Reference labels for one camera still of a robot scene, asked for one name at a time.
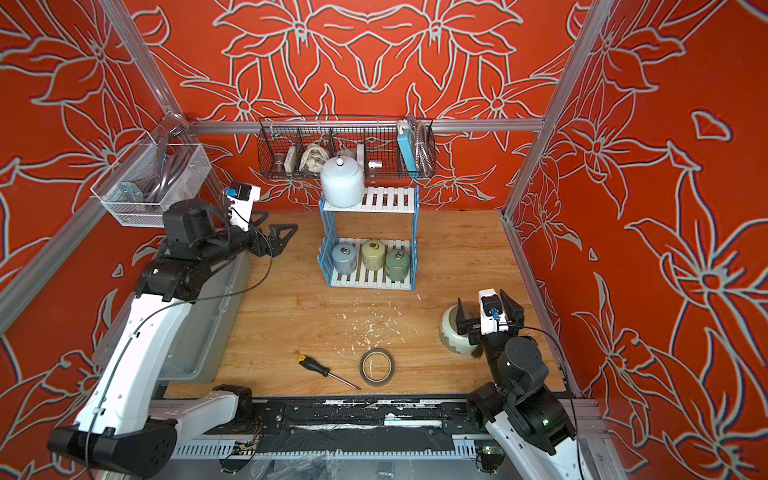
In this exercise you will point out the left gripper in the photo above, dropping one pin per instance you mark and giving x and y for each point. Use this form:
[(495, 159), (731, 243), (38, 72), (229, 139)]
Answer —
[(275, 246)]

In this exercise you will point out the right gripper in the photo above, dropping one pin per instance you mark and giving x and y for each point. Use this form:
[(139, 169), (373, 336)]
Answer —
[(518, 320)]

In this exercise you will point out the cream floral tea canister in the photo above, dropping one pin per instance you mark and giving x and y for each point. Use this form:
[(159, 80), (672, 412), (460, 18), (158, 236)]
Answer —
[(450, 338)]

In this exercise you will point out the small blue-grey tea canister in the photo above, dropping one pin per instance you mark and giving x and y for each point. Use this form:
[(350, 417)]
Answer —
[(344, 258)]

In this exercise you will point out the white ceramic tea canister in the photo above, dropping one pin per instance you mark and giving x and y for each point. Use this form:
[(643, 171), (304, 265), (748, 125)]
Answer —
[(342, 182)]

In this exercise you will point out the blue white two-tier shelf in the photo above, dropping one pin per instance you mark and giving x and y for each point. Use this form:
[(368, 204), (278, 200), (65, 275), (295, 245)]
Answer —
[(377, 201)]

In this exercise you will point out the small yellow-green tea canister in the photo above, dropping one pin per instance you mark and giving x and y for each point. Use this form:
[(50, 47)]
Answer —
[(373, 254)]

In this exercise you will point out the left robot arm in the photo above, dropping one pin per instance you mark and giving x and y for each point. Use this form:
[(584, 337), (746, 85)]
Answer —
[(115, 430)]

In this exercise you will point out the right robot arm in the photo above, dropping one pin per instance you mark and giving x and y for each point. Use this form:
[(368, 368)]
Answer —
[(516, 407)]

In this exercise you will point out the small dark green tea canister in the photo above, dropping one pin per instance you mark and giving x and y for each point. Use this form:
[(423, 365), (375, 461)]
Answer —
[(397, 264)]

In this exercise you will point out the cream cloth item in basket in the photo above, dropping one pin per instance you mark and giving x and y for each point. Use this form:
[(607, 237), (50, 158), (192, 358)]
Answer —
[(313, 159)]

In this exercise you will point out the roll of brown tape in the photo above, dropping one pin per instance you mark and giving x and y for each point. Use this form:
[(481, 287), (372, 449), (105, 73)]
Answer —
[(377, 367)]

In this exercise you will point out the yellow black screwdriver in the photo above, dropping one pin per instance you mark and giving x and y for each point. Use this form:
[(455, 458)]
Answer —
[(311, 364)]

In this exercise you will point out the translucent plastic storage box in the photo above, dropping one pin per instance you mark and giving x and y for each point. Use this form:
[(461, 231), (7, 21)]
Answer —
[(197, 349)]

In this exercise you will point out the light blue box in basket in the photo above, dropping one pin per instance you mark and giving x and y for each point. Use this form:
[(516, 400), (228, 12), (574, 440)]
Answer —
[(406, 144)]

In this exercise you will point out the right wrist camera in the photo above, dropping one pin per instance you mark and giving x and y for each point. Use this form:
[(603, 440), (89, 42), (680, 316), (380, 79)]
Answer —
[(492, 316)]

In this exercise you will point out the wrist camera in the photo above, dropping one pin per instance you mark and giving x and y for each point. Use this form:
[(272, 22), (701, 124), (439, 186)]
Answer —
[(242, 197), (492, 316)]

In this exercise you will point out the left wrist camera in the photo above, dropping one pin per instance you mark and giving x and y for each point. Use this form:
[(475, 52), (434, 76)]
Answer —
[(242, 197)]

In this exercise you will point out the black wire wall basket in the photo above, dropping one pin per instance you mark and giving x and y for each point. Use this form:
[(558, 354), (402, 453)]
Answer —
[(371, 141)]

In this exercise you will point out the clear plastic wall bin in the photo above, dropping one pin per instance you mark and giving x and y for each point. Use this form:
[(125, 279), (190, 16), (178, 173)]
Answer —
[(149, 178)]

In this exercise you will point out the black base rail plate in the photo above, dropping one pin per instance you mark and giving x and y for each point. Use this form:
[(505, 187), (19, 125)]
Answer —
[(429, 424)]

